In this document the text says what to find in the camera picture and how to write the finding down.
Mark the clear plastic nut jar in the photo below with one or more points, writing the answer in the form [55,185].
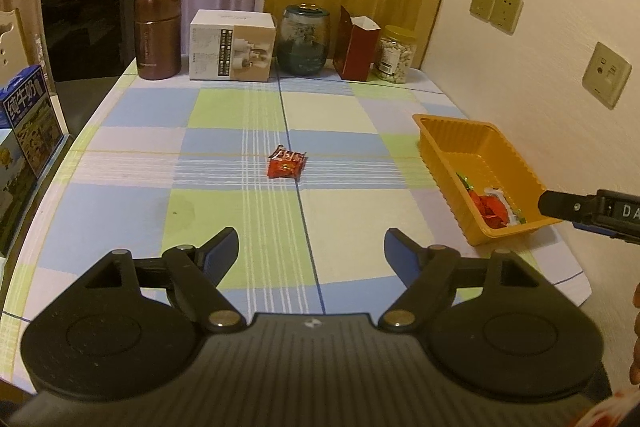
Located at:
[396,54]

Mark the checked tablecloth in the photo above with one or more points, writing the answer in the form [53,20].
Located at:
[150,207]

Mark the black monitor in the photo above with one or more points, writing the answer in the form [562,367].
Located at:
[85,22]

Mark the large red snack pouch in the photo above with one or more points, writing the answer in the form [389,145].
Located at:
[487,207]

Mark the white cardboard box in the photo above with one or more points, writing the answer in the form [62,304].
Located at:
[230,47]

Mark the dark glass jar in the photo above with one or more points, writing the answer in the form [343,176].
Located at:
[304,39]

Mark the red striped candy packet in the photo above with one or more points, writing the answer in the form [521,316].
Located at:
[287,163]

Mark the white chair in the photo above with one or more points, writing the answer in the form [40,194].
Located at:
[12,42]

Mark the dark red open box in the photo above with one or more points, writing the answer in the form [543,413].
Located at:
[355,49]

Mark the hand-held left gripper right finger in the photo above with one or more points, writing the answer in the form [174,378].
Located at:
[402,254]

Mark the green candy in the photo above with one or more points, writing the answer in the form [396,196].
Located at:
[465,181]

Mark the brown metal thermos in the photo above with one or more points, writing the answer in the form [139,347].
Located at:
[156,37]

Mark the beige wall socket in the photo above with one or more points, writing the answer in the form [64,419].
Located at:
[606,75]
[483,2]
[506,12]

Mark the orange plastic tray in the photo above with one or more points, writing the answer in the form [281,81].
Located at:
[460,142]

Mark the printed box with yellow flower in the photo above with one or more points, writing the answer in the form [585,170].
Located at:
[15,192]

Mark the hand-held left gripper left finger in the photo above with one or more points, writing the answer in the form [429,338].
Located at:
[217,254]

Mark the blue milk carton box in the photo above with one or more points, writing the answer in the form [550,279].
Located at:
[30,122]

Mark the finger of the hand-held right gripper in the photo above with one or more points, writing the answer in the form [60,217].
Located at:
[565,205]

